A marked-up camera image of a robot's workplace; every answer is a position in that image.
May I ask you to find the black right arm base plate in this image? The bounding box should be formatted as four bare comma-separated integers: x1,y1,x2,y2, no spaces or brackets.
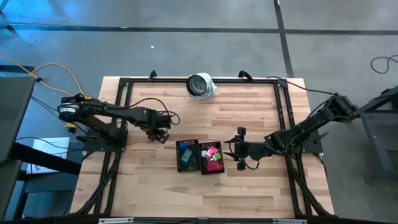
278,130,324,154

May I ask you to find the black metal beam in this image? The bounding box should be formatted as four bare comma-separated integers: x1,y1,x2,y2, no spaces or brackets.
9,142,81,175

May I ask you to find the dark grey desk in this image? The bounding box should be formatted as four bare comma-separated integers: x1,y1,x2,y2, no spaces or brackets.
0,76,37,164

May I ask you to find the black cable to right arm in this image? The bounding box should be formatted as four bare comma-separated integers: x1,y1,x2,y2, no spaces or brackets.
267,76,338,96

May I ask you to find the black aluminium rig frame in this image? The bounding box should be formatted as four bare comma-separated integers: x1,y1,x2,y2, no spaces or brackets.
74,76,335,217

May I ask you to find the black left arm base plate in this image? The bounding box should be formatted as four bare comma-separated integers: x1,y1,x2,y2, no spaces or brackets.
83,129,128,152

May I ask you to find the white cylinder with black rim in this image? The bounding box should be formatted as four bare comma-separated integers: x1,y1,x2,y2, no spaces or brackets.
185,72,218,100

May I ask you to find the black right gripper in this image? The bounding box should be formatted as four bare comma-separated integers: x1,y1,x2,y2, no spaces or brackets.
223,126,267,172

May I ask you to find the silver metal bracket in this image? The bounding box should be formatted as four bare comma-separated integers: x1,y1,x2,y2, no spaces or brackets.
98,217,134,224
272,218,308,224

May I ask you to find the black cable conduit bundle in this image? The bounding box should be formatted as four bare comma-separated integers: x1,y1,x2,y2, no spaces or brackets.
73,151,122,216
285,154,335,217

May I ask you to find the black cable on floor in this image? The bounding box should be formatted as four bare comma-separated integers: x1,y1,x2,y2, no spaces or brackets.
369,55,398,75

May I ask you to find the black slotted plastic basket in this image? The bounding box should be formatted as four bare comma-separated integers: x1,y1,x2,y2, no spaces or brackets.
175,139,201,173
198,141,225,175

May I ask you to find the teal box with window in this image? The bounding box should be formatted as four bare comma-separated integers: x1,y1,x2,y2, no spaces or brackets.
180,148,194,164

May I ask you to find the white paper sheet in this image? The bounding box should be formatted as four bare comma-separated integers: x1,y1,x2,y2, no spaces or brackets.
26,136,71,174

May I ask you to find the yellow extension cable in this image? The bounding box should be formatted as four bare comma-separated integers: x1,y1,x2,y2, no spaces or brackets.
0,52,93,130

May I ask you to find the black metal side table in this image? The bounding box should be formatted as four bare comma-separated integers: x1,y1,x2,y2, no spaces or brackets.
343,85,398,183

